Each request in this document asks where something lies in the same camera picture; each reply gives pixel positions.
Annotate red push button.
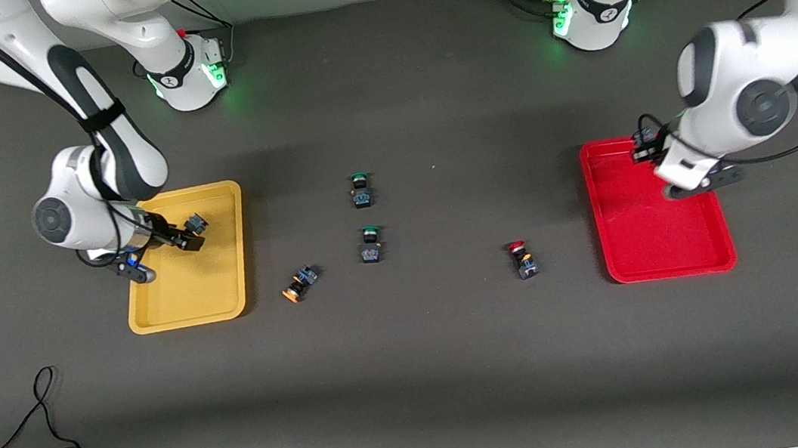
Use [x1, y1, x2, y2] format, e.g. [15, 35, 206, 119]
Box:
[504, 237, 541, 283]
[629, 130, 655, 164]

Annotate yellow plastic tray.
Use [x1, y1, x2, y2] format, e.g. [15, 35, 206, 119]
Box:
[113, 179, 258, 337]

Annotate red plastic tray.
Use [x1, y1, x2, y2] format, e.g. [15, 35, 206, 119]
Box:
[578, 125, 740, 288]

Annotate green push button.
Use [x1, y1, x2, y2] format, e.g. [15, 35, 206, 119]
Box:
[347, 170, 377, 211]
[356, 224, 385, 266]

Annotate black right arm base cables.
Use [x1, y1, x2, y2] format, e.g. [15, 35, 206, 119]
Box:
[162, 0, 240, 74]

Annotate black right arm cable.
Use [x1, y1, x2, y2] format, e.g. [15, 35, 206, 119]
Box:
[0, 0, 150, 283]

